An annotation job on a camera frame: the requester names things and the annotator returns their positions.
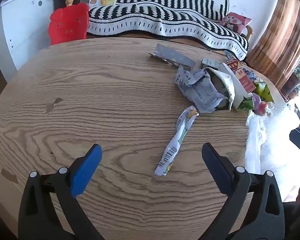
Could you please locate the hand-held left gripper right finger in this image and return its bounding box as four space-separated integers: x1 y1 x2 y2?
201 142 285 240

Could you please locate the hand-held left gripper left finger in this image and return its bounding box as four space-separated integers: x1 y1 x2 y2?
18 144 103 240

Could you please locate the wooden sofa frame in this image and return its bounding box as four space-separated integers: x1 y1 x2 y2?
86 24 254 55

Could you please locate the small grey box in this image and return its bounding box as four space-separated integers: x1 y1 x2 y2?
202 57 223 70

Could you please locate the red cardboard box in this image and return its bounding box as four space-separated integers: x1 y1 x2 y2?
226 59 257 93

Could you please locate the white plastic bag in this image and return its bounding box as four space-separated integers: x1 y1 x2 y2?
245 105 275 174

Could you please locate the black white striped blanket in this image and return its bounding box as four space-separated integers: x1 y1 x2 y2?
86 0 249 61

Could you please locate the brown curtain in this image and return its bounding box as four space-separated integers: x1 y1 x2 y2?
245 0 300 93

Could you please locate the pink cartoon cushion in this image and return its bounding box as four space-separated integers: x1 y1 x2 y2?
219 12 252 35

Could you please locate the long white snack wrapper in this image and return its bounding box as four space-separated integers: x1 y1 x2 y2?
154 106 199 177

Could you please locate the light green snack wrapper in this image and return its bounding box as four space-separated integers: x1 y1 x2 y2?
254 81 274 103

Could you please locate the blue white wrapper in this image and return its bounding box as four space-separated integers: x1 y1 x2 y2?
242 66 257 82

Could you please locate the white cabinet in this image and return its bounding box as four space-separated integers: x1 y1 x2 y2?
0 0 65 80

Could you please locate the grey packet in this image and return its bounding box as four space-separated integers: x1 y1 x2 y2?
174 65 229 113

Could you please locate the white paper carton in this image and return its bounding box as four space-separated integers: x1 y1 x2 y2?
206 62 253 111

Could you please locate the dark green wrapper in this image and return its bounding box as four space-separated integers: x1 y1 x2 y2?
240 96 255 111

